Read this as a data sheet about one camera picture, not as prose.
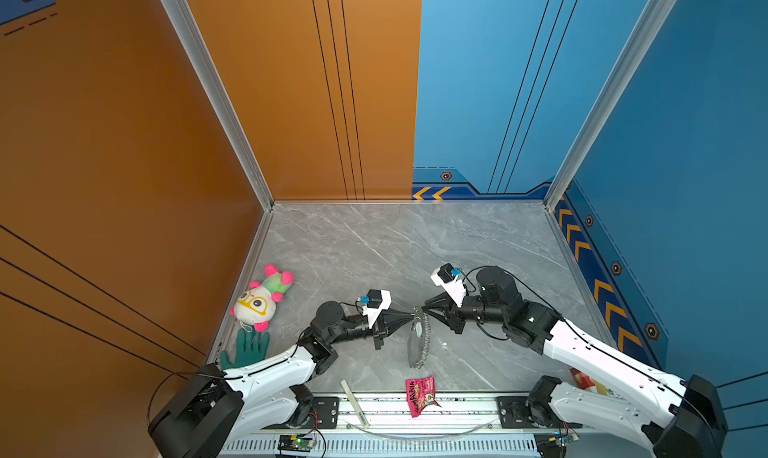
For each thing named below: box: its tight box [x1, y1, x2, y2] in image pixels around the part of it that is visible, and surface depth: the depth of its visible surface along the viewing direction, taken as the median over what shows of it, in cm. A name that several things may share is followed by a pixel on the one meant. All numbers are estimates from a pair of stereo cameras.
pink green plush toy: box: [230, 265, 294, 333], surface depth 88 cm
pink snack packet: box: [406, 375, 442, 419], surface depth 77 cm
